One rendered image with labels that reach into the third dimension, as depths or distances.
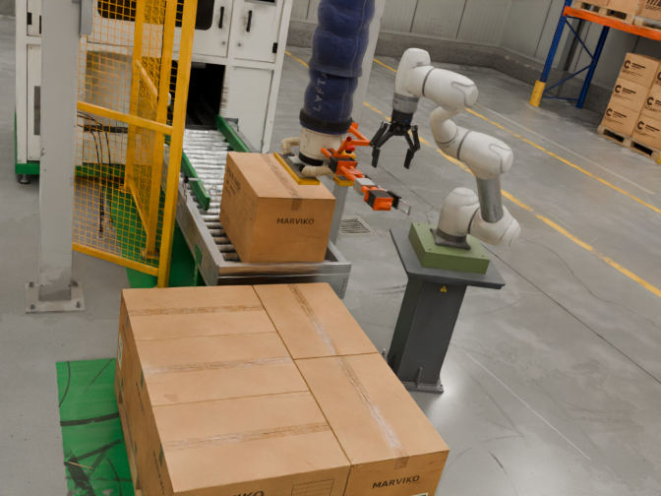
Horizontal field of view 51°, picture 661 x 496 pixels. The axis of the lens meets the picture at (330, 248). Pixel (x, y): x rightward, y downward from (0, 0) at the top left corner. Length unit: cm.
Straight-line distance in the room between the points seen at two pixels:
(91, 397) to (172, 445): 110
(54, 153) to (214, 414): 174
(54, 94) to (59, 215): 63
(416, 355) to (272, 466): 154
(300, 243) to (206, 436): 131
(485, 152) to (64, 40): 199
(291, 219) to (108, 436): 127
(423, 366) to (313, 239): 92
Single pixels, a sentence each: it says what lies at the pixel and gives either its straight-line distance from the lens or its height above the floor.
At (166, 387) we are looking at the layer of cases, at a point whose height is 54.
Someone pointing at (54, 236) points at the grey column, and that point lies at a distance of 391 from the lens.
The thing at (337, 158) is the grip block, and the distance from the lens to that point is 288.
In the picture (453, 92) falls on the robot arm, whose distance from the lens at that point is 235.
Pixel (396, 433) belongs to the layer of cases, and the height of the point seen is 54.
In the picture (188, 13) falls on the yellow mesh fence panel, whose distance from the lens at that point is 367.
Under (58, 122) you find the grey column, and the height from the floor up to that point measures 103.
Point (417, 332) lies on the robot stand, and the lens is 364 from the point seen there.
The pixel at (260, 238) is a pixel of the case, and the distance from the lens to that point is 335.
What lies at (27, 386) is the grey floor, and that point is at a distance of 352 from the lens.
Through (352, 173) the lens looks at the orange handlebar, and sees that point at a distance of 275.
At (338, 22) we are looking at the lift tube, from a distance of 286.
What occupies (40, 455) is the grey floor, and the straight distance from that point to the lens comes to 318.
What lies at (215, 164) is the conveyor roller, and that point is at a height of 55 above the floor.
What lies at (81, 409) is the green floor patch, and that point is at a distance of 338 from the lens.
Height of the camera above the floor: 217
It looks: 25 degrees down
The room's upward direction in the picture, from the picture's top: 12 degrees clockwise
